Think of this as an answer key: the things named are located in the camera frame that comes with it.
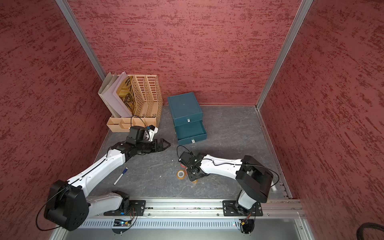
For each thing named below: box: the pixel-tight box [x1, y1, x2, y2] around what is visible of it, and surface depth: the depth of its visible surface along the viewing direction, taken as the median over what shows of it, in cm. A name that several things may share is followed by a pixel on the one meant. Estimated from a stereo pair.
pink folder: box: [103, 71, 133, 118], surface depth 94 cm
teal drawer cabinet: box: [167, 92, 207, 145], surface depth 91 cm
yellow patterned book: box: [116, 75, 137, 115], surface depth 102 cm
